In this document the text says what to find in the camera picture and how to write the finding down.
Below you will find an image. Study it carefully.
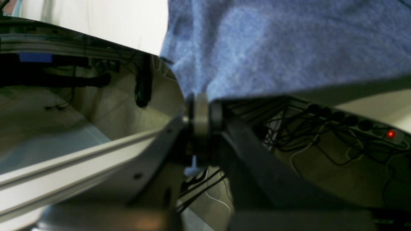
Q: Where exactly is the blue grey t-shirt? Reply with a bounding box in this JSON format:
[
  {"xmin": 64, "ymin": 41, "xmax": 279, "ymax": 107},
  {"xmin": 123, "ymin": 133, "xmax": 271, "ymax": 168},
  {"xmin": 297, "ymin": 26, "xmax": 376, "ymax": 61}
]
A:
[{"xmin": 160, "ymin": 0, "xmax": 411, "ymax": 100}]

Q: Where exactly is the black power strip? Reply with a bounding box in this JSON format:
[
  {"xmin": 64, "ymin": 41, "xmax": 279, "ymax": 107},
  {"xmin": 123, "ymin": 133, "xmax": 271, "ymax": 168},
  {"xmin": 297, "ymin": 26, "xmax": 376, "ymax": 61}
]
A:
[{"xmin": 301, "ymin": 103, "xmax": 410, "ymax": 150}]

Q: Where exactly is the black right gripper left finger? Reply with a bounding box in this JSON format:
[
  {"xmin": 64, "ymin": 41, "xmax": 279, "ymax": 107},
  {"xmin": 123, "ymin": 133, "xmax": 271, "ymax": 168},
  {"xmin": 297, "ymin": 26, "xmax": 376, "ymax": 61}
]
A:
[{"xmin": 34, "ymin": 94, "xmax": 210, "ymax": 231}]

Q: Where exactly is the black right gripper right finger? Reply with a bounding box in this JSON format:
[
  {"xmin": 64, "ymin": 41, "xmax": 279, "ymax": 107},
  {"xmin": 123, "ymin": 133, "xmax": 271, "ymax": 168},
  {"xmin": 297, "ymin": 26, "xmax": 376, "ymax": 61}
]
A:
[{"xmin": 209, "ymin": 100, "xmax": 410, "ymax": 231}]

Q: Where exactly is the white cable on floor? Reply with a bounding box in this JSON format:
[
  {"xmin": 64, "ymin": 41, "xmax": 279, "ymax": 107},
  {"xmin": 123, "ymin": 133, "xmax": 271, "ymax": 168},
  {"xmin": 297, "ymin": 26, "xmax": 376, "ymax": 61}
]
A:
[{"xmin": 204, "ymin": 170, "xmax": 233, "ymax": 215}]

